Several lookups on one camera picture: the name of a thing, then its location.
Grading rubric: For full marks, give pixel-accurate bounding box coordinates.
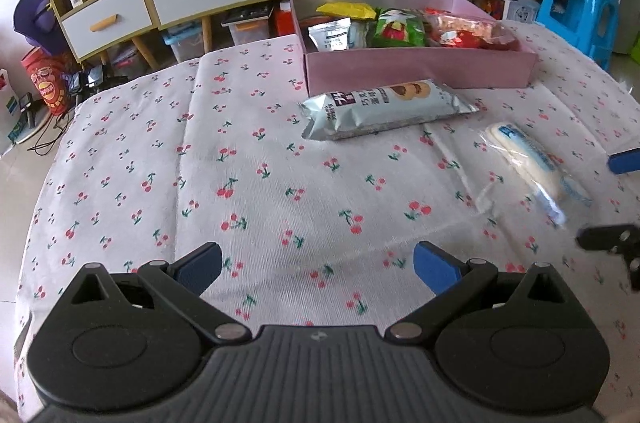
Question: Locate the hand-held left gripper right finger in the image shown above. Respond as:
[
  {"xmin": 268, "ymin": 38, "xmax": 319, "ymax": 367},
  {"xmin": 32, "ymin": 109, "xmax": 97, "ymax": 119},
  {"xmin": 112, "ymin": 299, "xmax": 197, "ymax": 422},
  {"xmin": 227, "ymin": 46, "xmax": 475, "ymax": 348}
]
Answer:
[{"xmin": 385, "ymin": 240, "xmax": 569, "ymax": 346}]

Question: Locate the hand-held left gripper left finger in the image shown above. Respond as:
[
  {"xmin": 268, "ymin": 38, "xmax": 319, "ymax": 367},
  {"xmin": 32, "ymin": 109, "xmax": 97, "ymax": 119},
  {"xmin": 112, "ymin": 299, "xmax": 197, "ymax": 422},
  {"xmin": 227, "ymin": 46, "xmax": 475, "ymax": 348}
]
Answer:
[{"xmin": 70, "ymin": 242, "xmax": 252, "ymax": 346}]

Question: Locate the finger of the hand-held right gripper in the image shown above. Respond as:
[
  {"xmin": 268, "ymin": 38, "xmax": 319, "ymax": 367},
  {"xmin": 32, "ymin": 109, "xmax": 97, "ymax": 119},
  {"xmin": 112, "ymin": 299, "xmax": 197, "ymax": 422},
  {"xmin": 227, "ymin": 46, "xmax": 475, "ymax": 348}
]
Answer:
[
  {"xmin": 576, "ymin": 224, "xmax": 640, "ymax": 291},
  {"xmin": 606, "ymin": 150, "xmax": 640, "ymax": 176}
]

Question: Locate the silver cookie snack packet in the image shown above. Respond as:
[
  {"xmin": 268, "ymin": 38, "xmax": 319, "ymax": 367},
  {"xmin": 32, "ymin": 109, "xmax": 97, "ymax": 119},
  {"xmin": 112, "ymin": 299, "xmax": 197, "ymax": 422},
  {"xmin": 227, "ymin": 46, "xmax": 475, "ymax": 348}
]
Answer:
[{"xmin": 300, "ymin": 79, "xmax": 480, "ymax": 142}]

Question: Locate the red white snack packet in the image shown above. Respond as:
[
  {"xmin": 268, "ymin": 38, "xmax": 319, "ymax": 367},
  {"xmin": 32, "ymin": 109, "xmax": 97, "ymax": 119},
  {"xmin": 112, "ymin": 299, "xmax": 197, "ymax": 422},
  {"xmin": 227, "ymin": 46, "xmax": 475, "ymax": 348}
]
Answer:
[
  {"xmin": 434, "ymin": 29, "xmax": 483, "ymax": 48},
  {"xmin": 480, "ymin": 25, "xmax": 521, "ymax": 52}
]

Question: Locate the pink cardboard box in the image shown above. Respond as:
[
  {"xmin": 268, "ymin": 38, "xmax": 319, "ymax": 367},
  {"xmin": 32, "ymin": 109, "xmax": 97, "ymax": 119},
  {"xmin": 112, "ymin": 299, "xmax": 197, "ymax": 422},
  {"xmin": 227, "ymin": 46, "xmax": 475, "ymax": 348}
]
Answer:
[{"xmin": 289, "ymin": 0, "xmax": 538, "ymax": 98}]

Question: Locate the pink nougat clear packet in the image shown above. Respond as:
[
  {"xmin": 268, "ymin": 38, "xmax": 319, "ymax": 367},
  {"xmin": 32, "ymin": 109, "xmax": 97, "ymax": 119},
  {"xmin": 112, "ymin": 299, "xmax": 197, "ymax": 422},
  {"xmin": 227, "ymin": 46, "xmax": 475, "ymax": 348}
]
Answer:
[{"xmin": 425, "ymin": 8, "xmax": 503, "ymax": 34}]

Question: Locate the green snack packet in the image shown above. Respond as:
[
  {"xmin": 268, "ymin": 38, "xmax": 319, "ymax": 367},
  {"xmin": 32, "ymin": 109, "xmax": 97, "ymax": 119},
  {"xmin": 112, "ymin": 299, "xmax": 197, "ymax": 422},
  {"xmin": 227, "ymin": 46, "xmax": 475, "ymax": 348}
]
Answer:
[{"xmin": 372, "ymin": 7, "xmax": 428, "ymax": 48}]

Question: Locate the small silver white packet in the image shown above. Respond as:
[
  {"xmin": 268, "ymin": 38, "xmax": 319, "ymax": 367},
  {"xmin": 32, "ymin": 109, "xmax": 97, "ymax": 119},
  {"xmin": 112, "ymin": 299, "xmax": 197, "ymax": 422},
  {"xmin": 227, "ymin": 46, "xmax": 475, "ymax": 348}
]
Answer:
[{"xmin": 307, "ymin": 18, "xmax": 352, "ymax": 52}]

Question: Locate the yellow snack packet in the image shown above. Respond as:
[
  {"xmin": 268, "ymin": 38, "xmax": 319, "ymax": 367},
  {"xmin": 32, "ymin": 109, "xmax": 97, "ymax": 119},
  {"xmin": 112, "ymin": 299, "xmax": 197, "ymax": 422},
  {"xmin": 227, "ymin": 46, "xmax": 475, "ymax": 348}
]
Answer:
[{"xmin": 316, "ymin": 2, "xmax": 376, "ymax": 21}]

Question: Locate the cherry print tablecloth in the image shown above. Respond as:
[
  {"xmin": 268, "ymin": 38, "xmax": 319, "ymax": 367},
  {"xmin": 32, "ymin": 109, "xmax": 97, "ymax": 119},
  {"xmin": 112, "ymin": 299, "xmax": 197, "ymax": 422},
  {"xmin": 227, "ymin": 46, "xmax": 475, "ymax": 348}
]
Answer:
[{"xmin": 15, "ymin": 20, "xmax": 640, "ymax": 423}]

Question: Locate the blue plastic stool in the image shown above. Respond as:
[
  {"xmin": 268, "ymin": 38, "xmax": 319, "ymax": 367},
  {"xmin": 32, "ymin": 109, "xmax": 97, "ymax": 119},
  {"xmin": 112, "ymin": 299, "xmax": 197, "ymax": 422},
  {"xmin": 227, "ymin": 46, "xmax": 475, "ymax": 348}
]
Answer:
[{"xmin": 537, "ymin": 0, "xmax": 621, "ymax": 71}]

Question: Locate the white printed storage box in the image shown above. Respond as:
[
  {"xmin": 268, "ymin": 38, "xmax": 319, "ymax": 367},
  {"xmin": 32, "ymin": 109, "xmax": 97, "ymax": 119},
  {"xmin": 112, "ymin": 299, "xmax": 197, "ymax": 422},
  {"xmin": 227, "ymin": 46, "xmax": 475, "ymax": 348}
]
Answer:
[{"xmin": 502, "ymin": 0, "xmax": 541, "ymax": 22}]

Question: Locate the clear plastic storage box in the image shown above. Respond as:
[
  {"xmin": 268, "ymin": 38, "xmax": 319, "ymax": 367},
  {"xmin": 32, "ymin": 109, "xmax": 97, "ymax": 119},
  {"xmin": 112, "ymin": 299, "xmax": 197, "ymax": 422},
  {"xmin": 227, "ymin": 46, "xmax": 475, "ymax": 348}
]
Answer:
[
  {"xmin": 222, "ymin": 8, "xmax": 273, "ymax": 48},
  {"xmin": 162, "ymin": 23, "xmax": 206, "ymax": 61}
]

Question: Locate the red printed bag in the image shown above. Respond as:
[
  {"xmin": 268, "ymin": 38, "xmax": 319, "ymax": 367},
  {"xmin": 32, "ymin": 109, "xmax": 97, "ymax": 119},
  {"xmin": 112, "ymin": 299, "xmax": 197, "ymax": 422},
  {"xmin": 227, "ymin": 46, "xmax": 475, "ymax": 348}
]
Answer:
[{"xmin": 21, "ymin": 45, "xmax": 78, "ymax": 116}]

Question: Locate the black cable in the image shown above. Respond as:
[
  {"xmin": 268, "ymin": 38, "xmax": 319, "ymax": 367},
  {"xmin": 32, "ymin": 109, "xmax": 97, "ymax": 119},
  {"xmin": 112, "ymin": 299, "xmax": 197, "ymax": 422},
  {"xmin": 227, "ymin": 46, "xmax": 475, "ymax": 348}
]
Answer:
[{"xmin": 32, "ymin": 103, "xmax": 76, "ymax": 154}]

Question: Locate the black camera device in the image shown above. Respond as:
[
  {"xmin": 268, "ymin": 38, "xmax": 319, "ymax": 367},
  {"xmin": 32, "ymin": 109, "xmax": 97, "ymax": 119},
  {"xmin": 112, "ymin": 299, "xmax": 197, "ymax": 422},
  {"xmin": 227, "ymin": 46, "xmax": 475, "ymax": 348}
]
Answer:
[{"xmin": 65, "ymin": 65, "xmax": 128, "ymax": 91}]

